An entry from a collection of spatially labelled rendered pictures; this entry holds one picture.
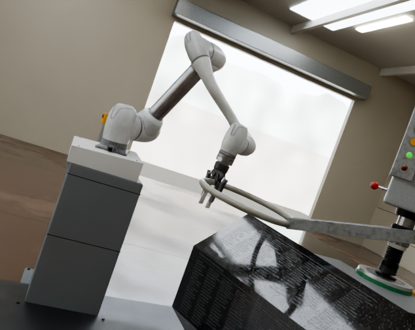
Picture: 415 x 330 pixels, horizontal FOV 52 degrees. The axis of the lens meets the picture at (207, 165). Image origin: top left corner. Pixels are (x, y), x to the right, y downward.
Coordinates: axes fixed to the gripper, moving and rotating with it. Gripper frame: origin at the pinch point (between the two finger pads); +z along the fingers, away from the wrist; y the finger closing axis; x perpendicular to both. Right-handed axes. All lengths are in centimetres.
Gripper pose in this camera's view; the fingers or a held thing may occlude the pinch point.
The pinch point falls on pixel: (206, 200)
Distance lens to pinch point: 212.4
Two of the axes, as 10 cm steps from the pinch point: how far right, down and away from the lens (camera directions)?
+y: 6.6, 3.8, -6.5
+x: 6.2, 2.0, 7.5
